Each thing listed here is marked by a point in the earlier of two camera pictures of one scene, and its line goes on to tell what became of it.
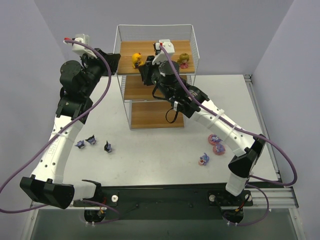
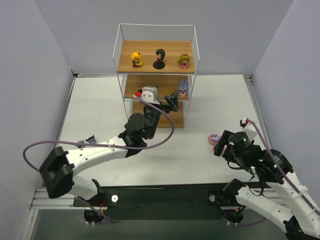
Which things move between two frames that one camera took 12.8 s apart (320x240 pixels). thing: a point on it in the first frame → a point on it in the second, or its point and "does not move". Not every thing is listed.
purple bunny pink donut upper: (213, 139) does not move
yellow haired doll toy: (136, 60) does not move
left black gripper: (106, 63) → (160, 107)
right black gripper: (146, 74) → (222, 141)
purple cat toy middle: (91, 140) does not move
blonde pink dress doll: (183, 60) does not move
